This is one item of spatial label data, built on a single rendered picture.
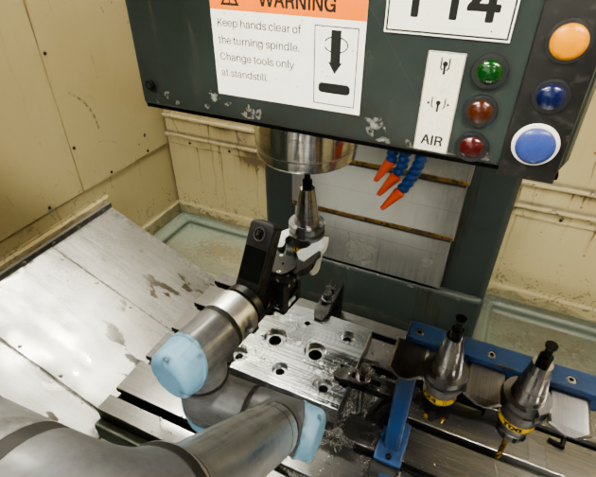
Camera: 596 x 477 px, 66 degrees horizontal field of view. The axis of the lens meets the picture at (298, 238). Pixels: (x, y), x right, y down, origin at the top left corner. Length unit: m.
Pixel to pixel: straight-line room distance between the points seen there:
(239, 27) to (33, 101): 1.19
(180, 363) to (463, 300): 0.95
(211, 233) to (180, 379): 1.52
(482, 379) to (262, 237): 0.38
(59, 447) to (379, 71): 0.37
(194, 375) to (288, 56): 0.40
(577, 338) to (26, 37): 1.97
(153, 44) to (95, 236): 1.29
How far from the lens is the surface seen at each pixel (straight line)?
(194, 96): 0.53
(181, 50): 0.52
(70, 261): 1.70
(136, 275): 1.68
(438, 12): 0.41
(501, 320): 1.80
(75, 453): 0.34
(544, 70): 0.41
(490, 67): 0.41
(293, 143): 0.64
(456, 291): 1.39
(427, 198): 1.20
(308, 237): 0.78
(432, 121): 0.43
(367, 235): 1.31
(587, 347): 1.84
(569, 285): 1.80
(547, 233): 1.68
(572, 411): 0.76
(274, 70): 0.47
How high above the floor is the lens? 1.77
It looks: 36 degrees down
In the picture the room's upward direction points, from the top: straight up
